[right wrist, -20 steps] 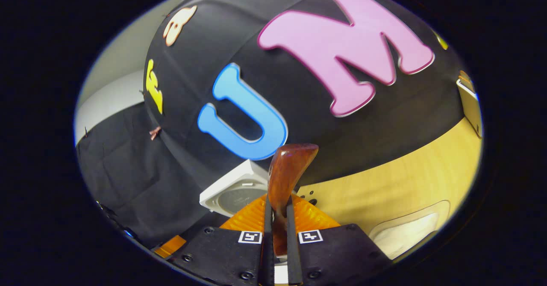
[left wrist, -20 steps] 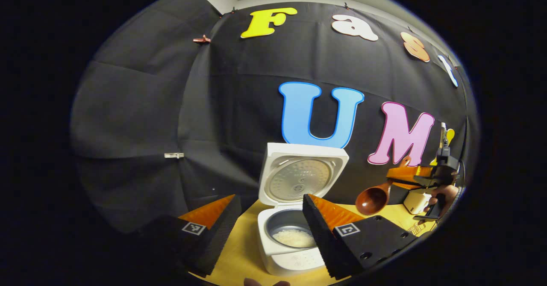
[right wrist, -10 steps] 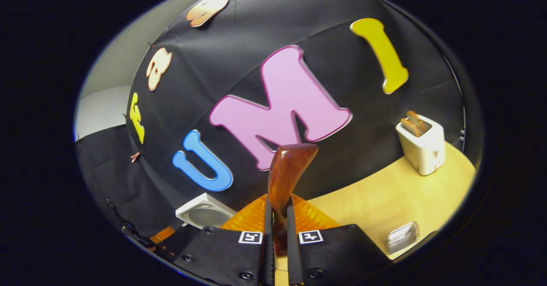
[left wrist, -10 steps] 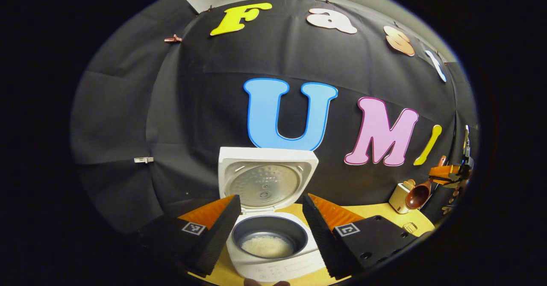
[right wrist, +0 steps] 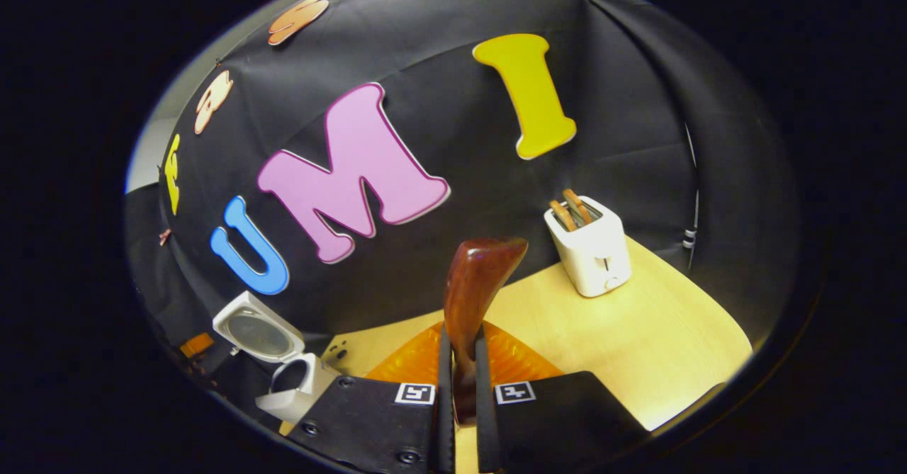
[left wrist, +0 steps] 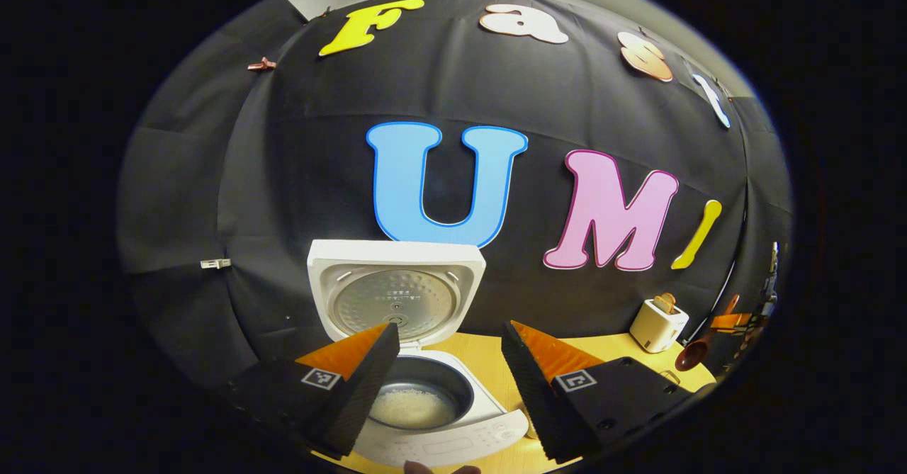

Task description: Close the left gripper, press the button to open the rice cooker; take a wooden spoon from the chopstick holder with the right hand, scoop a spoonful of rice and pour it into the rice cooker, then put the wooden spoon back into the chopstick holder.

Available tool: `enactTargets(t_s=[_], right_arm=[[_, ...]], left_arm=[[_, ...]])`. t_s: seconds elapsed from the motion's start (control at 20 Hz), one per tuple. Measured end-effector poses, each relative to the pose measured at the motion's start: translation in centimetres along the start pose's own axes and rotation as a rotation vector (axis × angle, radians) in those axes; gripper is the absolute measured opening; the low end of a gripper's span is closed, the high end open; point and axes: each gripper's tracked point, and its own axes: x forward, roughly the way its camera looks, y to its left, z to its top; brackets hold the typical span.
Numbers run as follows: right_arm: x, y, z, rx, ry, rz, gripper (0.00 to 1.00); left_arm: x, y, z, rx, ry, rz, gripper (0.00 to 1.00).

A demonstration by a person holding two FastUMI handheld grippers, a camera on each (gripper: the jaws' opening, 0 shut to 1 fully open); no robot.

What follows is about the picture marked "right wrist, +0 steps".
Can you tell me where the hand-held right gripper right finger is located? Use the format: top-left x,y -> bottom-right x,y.
475,322 -> 649,474

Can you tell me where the black backdrop cloth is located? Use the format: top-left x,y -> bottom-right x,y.
126,0 -> 801,404

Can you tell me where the white rice cooker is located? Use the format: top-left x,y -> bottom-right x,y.
213,290 -> 342,425

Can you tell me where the toasted bread slice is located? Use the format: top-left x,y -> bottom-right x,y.
549,200 -> 577,232
563,189 -> 593,224

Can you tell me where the brown wooden spoon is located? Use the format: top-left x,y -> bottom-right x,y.
444,238 -> 529,425

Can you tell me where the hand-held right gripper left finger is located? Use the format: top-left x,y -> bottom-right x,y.
287,322 -> 454,474

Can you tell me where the white toaster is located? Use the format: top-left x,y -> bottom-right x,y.
544,194 -> 633,298

